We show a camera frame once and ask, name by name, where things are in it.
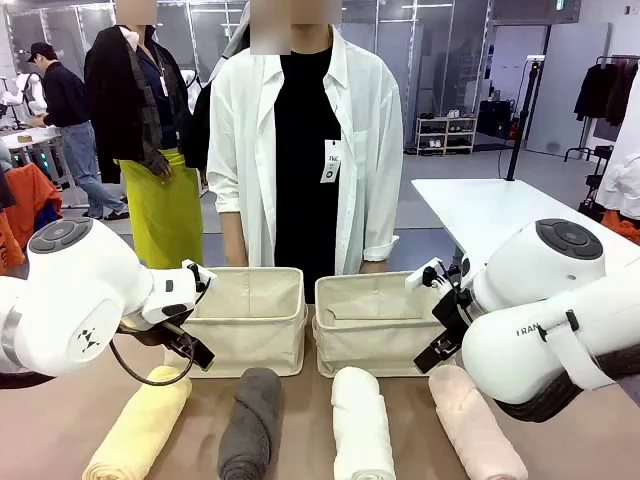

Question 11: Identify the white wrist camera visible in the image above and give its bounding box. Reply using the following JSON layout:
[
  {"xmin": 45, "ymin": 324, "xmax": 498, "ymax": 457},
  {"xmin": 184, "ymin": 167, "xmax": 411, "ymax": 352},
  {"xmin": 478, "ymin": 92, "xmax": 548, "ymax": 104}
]
[
  {"xmin": 404, "ymin": 257, "xmax": 451, "ymax": 292},
  {"xmin": 180, "ymin": 258, "xmax": 219, "ymax": 296}
]

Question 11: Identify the white hanging garment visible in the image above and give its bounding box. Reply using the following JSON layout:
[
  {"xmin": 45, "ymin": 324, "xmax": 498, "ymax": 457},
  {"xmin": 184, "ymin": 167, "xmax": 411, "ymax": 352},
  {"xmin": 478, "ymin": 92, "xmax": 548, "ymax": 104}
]
[{"xmin": 596, "ymin": 74, "xmax": 640, "ymax": 221}]

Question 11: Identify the person's right forearm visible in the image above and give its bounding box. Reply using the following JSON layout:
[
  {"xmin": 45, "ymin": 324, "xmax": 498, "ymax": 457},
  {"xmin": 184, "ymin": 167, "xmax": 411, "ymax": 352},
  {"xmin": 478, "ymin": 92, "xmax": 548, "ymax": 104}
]
[{"xmin": 219, "ymin": 209, "xmax": 250, "ymax": 268}]

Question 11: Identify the grey towel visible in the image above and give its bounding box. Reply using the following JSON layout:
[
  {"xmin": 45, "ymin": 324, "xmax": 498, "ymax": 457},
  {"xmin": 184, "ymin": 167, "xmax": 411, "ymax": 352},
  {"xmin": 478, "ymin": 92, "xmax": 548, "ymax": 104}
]
[{"xmin": 216, "ymin": 368, "xmax": 284, "ymax": 480}]

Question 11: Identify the blue cloth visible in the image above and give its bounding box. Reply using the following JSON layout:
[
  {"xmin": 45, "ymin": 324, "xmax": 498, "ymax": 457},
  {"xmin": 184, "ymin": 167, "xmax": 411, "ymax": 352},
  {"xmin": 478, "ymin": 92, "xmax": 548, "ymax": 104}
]
[{"xmin": 37, "ymin": 199, "xmax": 65, "ymax": 234}]

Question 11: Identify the person in white shirt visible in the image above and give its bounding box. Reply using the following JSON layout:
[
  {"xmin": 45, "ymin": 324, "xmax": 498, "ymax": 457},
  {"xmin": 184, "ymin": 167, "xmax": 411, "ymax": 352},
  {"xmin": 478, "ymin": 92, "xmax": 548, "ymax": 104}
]
[{"xmin": 206, "ymin": 0, "xmax": 404, "ymax": 304}]

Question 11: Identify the white towel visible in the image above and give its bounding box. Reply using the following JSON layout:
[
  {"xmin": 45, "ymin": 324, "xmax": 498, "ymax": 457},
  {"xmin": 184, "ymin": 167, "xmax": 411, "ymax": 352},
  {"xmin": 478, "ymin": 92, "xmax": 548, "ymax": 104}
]
[{"xmin": 331, "ymin": 366, "xmax": 397, "ymax": 480}]

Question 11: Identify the white name tag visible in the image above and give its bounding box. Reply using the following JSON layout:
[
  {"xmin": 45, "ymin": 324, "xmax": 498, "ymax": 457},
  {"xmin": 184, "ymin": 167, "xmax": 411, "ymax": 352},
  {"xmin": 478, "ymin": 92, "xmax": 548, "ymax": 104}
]
[{"xmin": 319, "ymin": 139, "xmax": 343, "ymax": 185}]

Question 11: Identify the dark brown hanging jacket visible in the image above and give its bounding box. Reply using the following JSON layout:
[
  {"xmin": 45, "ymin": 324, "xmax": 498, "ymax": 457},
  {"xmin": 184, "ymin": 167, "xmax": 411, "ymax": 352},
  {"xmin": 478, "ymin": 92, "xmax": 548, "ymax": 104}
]
[{"xmin": 604, "ymin": 60, "xmax": 640, "ymax": 127}]

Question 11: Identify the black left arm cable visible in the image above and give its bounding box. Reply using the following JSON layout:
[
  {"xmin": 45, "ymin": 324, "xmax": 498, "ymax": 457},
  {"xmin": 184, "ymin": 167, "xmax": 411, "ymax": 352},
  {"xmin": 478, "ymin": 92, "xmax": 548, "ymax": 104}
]
[{"xmin": 108, "ymin": 327, "xmax": 196, "ymax": 387}]

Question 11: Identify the orange garment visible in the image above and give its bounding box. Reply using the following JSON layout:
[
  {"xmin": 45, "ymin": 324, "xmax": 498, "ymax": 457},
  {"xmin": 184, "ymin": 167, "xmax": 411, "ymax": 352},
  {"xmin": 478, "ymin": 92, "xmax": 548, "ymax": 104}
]
[{"xmin": 599, "ymin": 209, "xmax": 640, "ymax": 247}]

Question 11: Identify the black camera pole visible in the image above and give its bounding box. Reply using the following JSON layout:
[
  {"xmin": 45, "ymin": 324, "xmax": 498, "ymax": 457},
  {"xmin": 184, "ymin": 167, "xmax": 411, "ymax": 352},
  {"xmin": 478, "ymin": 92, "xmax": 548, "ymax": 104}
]
[{"xmin": 505, "ymin": 56, "xmax": 546, "ymax": 182}]

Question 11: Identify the orange cloth on chair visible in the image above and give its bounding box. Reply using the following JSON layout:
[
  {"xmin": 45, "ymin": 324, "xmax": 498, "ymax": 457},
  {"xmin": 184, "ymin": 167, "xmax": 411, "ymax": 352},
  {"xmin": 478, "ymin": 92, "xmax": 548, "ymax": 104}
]
[{"xmin": 7, "ymin": 162, "xmax": 64, "ymax": 251}]

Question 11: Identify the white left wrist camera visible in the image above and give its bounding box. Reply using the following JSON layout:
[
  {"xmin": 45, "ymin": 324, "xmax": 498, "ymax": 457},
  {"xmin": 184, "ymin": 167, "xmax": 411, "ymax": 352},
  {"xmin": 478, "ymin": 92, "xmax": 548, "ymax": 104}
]
[{"xmin": 180, "ymin": 258, "xmax": 219, "ymax": 296}]

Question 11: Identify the yellow towel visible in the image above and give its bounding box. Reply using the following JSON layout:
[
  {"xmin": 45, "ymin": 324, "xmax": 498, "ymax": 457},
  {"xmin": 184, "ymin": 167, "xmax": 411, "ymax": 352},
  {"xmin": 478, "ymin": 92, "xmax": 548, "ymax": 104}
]
[{"xmin": 82, "ymin": 365, "xmax": 193, "ymax": 480}]

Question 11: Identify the orange shirt with letters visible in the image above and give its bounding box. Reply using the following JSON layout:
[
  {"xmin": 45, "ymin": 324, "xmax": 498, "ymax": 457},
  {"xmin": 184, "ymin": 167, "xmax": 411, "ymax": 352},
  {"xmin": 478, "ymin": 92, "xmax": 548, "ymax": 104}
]
[{"xmin": 0, "ymin": 209, "xmax": 25, "ymax": 276}]

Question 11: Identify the white background table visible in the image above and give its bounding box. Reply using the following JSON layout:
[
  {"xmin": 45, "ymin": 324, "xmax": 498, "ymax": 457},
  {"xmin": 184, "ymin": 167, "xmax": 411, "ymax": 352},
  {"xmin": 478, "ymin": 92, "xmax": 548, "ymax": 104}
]
[{"xmin": 0, "ymin": 124, "xmax": 64, "ymax": 151}]

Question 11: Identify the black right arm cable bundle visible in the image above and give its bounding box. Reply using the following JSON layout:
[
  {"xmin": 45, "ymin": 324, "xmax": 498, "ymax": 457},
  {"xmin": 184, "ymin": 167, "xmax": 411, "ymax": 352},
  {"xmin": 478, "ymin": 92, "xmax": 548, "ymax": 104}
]
[{"xmin": 492, "ymin": 349, "xmax": 640, "ymax": 424}]

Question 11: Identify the pink towel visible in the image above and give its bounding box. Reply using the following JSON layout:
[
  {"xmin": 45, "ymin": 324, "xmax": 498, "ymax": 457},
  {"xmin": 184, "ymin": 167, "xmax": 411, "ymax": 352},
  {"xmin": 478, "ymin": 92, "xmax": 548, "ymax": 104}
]
[{"xmin": 428, "ymin": 364, "xmax": 529, "ymax": 480}]

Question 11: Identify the wooden shoe rack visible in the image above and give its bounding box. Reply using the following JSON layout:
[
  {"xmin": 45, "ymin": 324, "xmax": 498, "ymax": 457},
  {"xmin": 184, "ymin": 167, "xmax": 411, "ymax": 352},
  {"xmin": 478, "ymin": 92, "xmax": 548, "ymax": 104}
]
[{"xmin": 415, "ymin": 115, "xmax": 479, "ymax": 157}]

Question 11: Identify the man in black cap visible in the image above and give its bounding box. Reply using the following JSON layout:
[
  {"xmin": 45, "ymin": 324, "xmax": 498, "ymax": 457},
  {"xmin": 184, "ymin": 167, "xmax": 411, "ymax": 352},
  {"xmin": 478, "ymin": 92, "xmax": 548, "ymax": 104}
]
[{"xmin": 27, "ymin": 42, "xmax": 130, "ymax": 221}]

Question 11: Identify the black garment behind person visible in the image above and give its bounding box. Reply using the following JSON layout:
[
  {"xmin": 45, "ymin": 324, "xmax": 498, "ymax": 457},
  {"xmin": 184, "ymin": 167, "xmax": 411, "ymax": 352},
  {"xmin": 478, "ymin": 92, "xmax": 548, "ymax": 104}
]
[{"xmin": 182, "ymin": 82, "xmax": 216, "ymax": 171}]

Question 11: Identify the grey hooded garment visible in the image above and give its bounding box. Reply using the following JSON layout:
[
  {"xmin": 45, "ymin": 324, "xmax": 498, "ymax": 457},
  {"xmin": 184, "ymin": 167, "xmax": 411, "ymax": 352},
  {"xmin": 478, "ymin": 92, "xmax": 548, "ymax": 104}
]
[{"xmin": 219, "ymin": 0, "xmax": 251, "ymax": 74}]

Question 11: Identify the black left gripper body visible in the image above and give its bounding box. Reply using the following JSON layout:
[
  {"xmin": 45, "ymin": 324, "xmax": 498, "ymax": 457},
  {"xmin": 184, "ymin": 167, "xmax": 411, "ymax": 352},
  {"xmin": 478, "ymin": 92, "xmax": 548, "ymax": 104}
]
[{"xmin": 119, "ymin": 318, "xmax": 197, "ymax": 352}]

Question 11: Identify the black hanging jacket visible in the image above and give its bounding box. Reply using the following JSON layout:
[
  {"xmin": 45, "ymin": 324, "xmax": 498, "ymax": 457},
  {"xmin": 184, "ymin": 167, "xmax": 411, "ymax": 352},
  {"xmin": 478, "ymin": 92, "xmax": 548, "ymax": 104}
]
[{"xmin": 573, "ymin": 63, "xmax": 619, "ymax": 121}]

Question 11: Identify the cream fabric basket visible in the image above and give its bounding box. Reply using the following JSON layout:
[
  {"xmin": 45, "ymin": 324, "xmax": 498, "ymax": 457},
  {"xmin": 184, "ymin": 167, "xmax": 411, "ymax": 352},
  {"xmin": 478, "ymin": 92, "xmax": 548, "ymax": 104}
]
[
  {"xmin": 312, "ymin": 271, "xmax": 461, "ymax": 379},
  {"xmin": 167, "ymin": 267, "xmax": 308, "ymax": 378}
]

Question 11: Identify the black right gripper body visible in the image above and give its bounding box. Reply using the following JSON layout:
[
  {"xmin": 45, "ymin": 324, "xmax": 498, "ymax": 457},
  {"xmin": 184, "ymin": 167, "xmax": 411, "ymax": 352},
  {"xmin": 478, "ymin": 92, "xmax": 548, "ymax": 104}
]
[{"xmin": 431, "ymin": 287, "xmax": 476, "ymax": 347}]

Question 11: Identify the black mannequin jacket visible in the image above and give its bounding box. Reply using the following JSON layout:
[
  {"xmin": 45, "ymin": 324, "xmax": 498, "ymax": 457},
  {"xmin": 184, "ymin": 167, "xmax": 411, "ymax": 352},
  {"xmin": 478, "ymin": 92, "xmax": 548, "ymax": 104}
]
[{"xmin": 83, "ymin": 24, "xmax": 194, "ymax": 184}]

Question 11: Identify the black metal cart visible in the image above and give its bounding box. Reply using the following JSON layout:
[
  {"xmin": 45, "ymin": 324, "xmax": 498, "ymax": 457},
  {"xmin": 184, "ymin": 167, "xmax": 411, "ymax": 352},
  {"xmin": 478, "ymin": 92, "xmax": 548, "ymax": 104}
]
[{"xmin": 564, "ymin": 144, "xmax": 615, "ymax": 211}]

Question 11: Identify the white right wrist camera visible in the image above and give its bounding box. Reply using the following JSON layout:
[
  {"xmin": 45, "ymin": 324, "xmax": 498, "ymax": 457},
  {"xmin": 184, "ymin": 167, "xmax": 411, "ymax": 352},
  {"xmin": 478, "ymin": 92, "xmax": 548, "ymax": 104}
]
[{"xmin": 404, "ymin": 257, "xmax": 451, "ymax": 292}]

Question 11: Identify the white side table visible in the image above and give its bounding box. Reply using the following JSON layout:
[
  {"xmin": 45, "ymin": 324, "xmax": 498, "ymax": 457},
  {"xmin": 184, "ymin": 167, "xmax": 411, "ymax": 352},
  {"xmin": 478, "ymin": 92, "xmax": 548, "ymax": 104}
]
[{"xmin": 410, "ymin": 177, "xmax": 640, "ymax": 274}]

